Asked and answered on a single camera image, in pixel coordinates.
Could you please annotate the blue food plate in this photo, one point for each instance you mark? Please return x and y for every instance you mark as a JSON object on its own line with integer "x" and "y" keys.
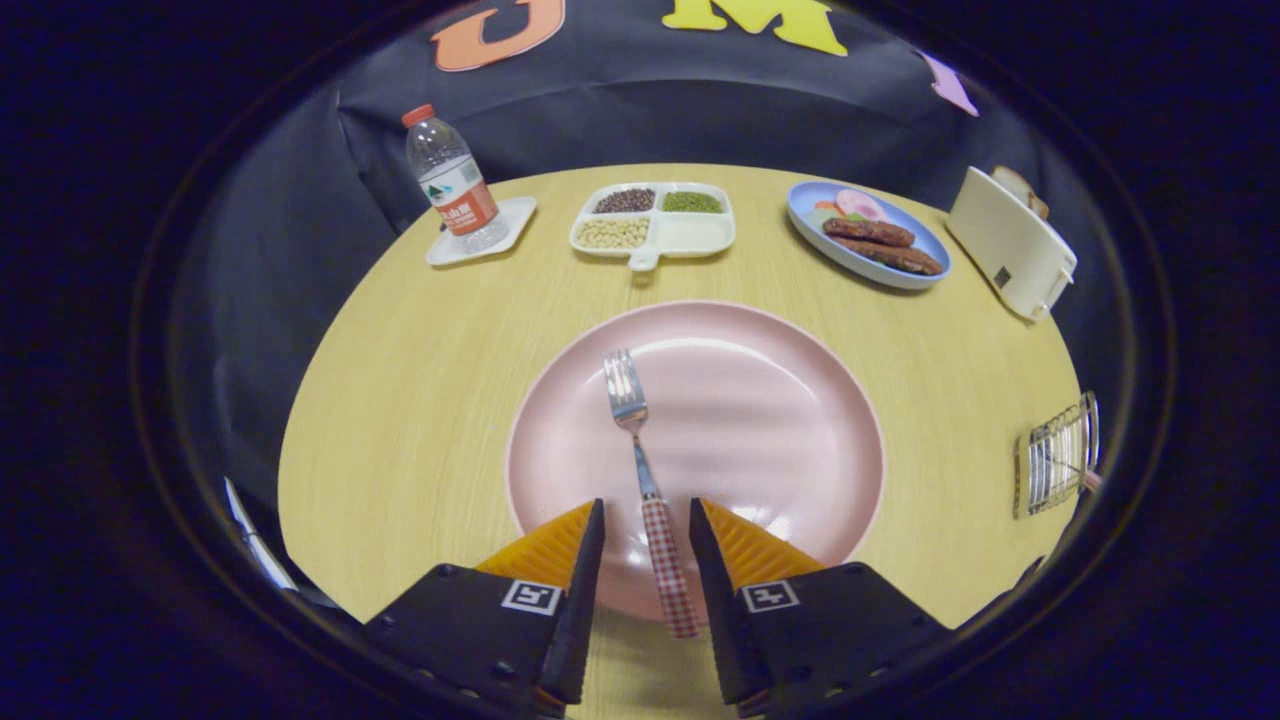
{"x": 850, "y": 263}

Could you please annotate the toast slice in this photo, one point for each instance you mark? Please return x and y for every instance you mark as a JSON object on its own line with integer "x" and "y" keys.
{"x": 1020, "y": 186}

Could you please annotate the white toaster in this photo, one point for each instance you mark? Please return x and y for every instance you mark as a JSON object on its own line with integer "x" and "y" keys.
{"x": 1010, "y": 250}

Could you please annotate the clear water bottle red label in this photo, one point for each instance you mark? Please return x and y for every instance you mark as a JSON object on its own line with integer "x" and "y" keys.
{"x": 455, "y": 190}

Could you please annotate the pink round plate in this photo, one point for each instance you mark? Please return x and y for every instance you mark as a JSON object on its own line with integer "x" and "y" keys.
{"x": 750, "y": 420}

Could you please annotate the pink ham slice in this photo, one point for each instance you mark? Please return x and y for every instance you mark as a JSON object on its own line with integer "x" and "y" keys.
{"x": 860, "y": 205}

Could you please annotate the brown meat strip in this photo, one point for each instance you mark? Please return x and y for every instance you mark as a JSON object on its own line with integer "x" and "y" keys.
{"x": 868, "y": 231}
{"x": 890, "y": 257}

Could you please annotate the white divided bean tray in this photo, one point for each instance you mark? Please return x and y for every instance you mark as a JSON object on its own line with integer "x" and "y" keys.
{"x": 690, "y": 235}

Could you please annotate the white square coaster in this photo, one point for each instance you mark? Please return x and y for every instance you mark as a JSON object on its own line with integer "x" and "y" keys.
{"x": 512, "y": 225}

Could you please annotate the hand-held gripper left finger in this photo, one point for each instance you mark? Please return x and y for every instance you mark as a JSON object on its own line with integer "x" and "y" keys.
{"x": 580, "y": 620}

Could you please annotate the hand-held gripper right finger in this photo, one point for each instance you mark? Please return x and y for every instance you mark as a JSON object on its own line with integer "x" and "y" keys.
{"x": 715, "y": 610}

